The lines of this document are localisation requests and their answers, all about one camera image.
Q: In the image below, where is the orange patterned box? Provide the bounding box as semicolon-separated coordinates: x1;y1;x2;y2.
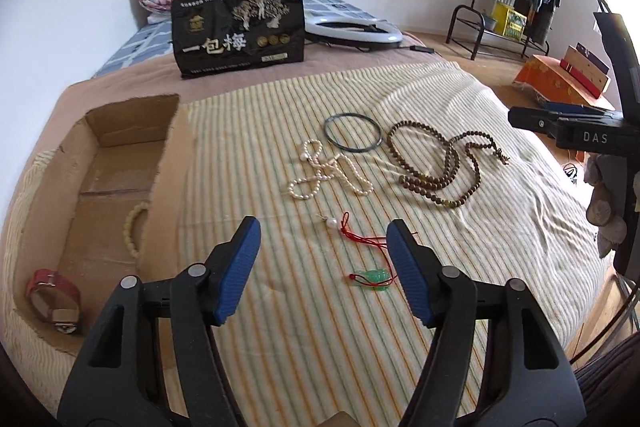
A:
513;54;616;112

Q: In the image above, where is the grey plush toy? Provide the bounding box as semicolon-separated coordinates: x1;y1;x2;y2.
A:
584;154;628;260

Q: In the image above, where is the person's dark ribbed clothing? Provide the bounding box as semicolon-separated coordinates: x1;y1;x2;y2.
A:
574;337;640;427

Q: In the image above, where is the black printed packaging bag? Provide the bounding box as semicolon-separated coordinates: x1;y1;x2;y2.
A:
171;0;306;79

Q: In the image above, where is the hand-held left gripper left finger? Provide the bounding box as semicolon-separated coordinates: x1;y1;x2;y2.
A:
57;216;262;427

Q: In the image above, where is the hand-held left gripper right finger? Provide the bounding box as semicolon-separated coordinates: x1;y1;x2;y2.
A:
386;218;588;427

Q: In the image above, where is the cardboard box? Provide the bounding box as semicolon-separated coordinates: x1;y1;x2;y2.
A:
10;93;193;360

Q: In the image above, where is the long brown bead necklace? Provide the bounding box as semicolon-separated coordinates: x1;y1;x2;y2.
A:
386;119;511;209

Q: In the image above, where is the red leather strap watch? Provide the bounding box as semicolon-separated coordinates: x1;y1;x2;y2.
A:
26;269;82;335

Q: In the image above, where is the black ring light cable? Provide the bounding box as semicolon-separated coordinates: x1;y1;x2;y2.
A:
350;41;436;56

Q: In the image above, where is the cream striped cloth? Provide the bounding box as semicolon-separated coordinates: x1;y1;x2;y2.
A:
0;62;616;427

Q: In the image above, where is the brown blanket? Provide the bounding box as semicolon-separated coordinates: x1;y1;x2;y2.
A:
0;29;566;218

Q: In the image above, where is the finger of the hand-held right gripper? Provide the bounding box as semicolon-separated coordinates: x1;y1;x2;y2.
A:
508;102;640;154

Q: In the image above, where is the white ring light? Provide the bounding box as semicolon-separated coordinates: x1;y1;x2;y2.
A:
304;18;403;46

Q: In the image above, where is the green pendant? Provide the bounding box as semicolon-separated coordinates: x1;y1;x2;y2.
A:
340;211;418;294

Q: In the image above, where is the white pearl necklace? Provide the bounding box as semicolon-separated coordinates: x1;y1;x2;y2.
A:
288;139;373;202

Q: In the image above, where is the cream bead bracelet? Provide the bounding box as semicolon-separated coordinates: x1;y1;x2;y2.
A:
123;201;152;265

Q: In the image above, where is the dark thin bangle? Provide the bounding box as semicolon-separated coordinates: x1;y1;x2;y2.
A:
323;113;383;152

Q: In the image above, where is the red and tan gift box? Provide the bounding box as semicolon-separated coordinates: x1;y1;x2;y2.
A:
560;43;612;98

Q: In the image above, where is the yellow green box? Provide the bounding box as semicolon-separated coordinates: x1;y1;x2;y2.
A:
491;3;528;40

